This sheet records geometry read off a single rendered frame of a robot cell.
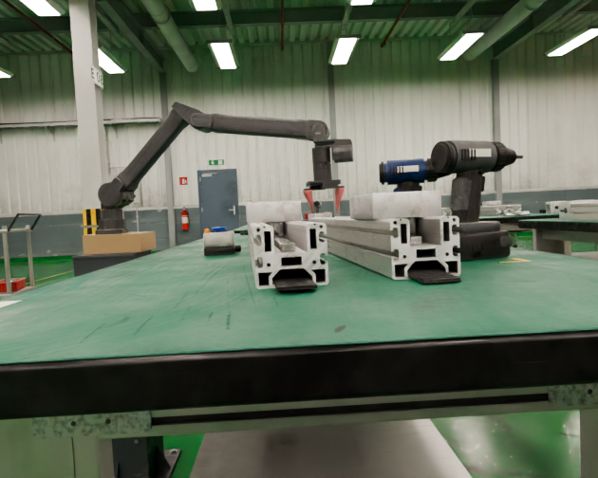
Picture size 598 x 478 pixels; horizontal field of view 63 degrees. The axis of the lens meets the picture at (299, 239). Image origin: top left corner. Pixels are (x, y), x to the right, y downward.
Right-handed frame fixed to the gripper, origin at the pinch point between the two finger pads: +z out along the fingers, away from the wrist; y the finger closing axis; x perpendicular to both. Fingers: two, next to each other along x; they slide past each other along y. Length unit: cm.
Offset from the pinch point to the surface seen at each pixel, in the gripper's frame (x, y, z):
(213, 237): -20.7, -33.7, 5.3
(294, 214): -53, -15, 1
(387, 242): -83, -5, 6
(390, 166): -36.0, 10.6, -9.2
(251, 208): -53, -24, -1
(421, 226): -77, 2, 4
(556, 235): 88, 137, 21
